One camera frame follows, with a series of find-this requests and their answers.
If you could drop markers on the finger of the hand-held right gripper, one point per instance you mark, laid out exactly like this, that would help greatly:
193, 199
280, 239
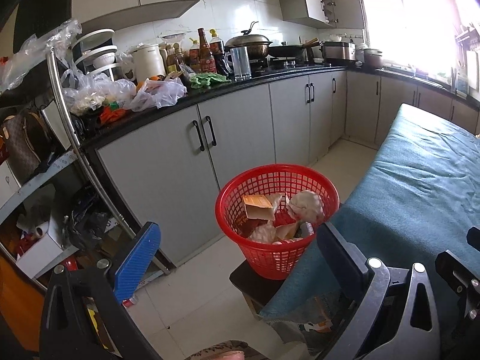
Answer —
457, 273

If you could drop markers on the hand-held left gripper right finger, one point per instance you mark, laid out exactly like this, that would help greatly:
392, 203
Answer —
337, 262

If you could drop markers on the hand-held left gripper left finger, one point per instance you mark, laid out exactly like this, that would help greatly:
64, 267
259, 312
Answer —
137, 258

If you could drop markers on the blue white medicine box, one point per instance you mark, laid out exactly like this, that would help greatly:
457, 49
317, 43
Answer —
307, 229

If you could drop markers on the red plastic basket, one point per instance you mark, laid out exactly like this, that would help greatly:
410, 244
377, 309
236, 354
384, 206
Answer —
277, 258

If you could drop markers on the white tissue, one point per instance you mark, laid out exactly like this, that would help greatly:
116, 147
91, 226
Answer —
305, 204

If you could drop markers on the white plastic wrapper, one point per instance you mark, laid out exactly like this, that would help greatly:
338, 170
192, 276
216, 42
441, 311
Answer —
262, 234

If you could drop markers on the orange cardboard carton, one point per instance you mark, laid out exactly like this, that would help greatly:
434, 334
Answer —
258, 206

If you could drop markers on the black plastic bag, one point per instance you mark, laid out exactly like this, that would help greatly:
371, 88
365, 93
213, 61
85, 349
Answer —
86, 225

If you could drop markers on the dark wooden stool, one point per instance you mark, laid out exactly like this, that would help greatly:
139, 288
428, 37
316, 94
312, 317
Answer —
255, 285

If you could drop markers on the white cardboard box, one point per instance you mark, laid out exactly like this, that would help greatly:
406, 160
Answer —
41, 251

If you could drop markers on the blue tablecloth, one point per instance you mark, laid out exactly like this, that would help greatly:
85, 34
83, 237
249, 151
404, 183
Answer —
412, 187

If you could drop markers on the patterned brown cloth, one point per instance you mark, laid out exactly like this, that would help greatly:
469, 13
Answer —
210, 348

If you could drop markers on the orange plastic bag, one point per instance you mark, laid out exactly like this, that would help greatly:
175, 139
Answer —
112, 114

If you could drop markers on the metal storage rack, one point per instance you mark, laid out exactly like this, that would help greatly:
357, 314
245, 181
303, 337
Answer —
71, 127

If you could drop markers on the grey kitchen base cabinets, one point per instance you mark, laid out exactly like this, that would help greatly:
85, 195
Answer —
240, 138

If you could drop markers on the brown patterned handbag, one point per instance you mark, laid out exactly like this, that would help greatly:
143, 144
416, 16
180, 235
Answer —
26, 142

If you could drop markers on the white plastic bag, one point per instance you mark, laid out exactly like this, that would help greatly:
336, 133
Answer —
161, 95

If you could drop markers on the clear plastic bag of food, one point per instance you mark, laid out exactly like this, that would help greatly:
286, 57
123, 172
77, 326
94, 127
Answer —
97, 93

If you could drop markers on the green cloth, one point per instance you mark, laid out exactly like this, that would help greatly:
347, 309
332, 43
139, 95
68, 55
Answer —
208, 80

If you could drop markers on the white electric jug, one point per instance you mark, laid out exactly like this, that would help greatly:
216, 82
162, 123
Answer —
148, 62

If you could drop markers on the black kitchen countertop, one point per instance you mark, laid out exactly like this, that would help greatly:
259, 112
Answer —
243, 86

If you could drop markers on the gas stove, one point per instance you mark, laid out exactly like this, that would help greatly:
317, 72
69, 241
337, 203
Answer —
288, 63

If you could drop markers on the brown pot with lid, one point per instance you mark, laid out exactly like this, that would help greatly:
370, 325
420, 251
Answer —
373, 60

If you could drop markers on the silver rice cooker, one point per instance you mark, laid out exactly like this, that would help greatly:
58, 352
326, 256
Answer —
339, 52

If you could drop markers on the white dish rack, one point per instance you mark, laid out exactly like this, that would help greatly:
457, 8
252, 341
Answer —
99, 50

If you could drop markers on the row of sauce bottles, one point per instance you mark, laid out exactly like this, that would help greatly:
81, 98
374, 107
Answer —
204, 54

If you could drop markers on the black frying pan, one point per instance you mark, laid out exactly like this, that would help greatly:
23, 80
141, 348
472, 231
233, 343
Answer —
287, 50

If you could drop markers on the clear glass pitcher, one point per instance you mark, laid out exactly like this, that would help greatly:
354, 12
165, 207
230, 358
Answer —
240, 63

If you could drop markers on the crumpled clear plastic bag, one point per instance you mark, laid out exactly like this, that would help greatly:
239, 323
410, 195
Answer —
33, 52

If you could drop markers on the wok with metal lid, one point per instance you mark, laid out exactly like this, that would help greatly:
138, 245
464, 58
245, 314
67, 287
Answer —
249, 43

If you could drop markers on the kitchen window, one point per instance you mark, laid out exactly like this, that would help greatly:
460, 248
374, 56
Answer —
405, 18

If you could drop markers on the open grey wall cabinet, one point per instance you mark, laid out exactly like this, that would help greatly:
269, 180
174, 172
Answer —
311, 5

